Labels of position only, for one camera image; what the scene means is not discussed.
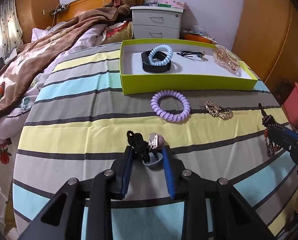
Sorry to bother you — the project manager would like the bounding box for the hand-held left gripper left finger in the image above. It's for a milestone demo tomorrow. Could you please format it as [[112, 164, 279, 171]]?
[[18, 145, 134, 240]]

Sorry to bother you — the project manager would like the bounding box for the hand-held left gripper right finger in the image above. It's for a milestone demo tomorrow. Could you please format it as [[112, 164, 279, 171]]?
[[162, 145, 277, 240]]

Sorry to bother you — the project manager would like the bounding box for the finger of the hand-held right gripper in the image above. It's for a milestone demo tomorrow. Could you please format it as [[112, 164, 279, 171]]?
[[269, 128, 298, 156], [274, 124, 298, 140]]

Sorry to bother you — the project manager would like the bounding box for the black cord pendant necklace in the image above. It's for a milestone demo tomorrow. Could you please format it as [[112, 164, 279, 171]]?
[[126, 130, 165, 167]]

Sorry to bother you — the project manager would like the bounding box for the dark bead bracelet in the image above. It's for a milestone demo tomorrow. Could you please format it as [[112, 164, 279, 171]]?
[[257, 102, 283, 158]]

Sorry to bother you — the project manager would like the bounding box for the purple spiral hair tie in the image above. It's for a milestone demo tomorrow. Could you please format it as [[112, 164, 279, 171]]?
[[150, 89, 191, 123]]

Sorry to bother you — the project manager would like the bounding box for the gold rhinestone hair clip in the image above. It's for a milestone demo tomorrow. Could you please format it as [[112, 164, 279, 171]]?
[[204, 101, 234, 120]]

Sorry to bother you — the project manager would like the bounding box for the green cardboard box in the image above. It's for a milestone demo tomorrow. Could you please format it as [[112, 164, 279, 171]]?
[[120, 39, 259, 95]]

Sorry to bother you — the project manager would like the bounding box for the black bangle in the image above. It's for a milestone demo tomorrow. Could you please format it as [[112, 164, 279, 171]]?
[[141, 50, 173, 73]]

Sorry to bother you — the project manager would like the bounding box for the blue spiral hair tie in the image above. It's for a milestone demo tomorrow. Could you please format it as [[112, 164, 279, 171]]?
[[148, 44, 174, 66]]

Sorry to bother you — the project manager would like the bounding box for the black cord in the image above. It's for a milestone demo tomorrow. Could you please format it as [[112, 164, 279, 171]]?
[[176, 51, 207, 61]]

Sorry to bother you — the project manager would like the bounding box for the pink plastic container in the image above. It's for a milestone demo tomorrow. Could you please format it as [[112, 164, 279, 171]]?
[[284, 82, 298, 130]]

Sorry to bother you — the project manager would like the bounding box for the striped bed sheet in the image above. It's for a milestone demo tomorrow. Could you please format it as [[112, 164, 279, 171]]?
[[13, 40, 298, 240]]

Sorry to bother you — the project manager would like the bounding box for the large wooden wardrobe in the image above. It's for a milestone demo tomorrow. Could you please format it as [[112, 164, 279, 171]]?
[[232, 0, 298, 98]]

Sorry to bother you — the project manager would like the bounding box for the pale floral quilt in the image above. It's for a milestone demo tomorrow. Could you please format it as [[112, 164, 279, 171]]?
[[0, 22, 107, 233]]

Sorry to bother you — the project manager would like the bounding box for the orange box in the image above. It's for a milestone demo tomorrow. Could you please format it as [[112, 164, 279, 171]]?
[[182, 31, 218, 44]]

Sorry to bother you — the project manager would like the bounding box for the red patterned pillow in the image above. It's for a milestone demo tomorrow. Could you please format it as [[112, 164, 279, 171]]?
[[103, 21, 134, 43]]

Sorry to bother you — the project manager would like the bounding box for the brown blanket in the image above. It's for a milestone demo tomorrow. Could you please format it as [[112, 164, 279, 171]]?
[[0, 6, 126, 128]]

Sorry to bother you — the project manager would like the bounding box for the grey nightstand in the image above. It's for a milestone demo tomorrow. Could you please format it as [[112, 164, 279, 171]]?
[[130, 5, 184, 40]]

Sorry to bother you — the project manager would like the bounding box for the pink floral box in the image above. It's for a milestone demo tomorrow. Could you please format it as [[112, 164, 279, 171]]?
[[159, 0, 187, 9]]

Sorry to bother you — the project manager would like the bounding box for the wooden headboard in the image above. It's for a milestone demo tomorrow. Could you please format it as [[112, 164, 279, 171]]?
[[55, 0, 145, 24]]

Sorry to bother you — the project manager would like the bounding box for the power strip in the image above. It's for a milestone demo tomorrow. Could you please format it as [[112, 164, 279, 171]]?
[[50, 3, 71, 15]]

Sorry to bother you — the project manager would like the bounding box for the dotted curtain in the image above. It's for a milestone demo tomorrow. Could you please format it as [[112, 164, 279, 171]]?
[[0, 0, 23, 58]]

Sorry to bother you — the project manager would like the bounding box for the tall wooden cabinet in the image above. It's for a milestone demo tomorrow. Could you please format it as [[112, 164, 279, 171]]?
[[15, 0, 61, 44]]

